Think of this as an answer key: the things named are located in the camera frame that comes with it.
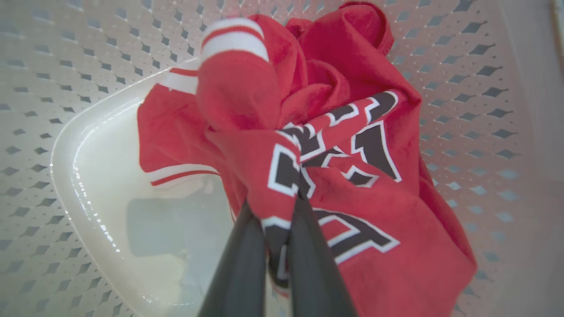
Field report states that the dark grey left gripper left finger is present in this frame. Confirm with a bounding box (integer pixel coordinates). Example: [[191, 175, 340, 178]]
[[198, 200, 267, 317]]

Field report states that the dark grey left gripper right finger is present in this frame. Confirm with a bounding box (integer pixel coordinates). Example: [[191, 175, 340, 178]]
[[286, 185, 357, 317]]

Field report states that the red jersey with black lettering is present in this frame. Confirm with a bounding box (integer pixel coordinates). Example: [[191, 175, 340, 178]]
[[137, 1, 478, 317]]

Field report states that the white perforated laundry basket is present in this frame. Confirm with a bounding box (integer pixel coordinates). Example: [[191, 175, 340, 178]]
[[0, 0, 564, 317]]

